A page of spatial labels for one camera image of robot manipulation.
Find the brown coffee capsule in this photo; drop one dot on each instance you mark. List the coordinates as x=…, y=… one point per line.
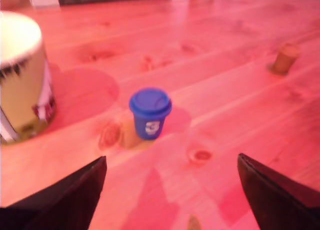
x=285, y=58

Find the yellow cartoon print mug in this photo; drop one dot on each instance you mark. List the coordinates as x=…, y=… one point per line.
x=22, y=89

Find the blue coffee capsule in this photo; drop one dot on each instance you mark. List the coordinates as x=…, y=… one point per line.
x=150, y=114

